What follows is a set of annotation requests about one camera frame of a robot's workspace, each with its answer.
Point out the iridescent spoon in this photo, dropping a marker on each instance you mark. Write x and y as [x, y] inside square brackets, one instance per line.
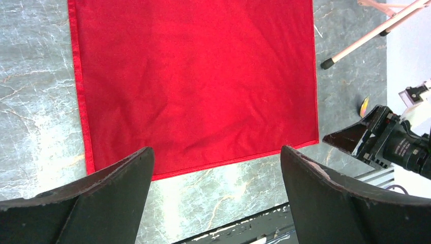
[363, 107]

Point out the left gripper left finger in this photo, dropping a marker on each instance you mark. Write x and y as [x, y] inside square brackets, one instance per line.
[104, 207]

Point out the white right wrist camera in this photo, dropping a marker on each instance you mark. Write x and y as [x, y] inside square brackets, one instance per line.
[417, 102]

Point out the pink tripod stand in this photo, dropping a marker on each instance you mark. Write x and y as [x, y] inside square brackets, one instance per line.
[396, 13]

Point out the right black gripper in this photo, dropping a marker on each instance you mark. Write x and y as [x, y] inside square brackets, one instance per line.
[381, 139]

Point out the red cloth napkin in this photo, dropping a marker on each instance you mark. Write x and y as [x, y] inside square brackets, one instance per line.
[203, 83]

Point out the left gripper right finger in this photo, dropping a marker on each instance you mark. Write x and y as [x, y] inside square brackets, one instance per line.
[330, 207]

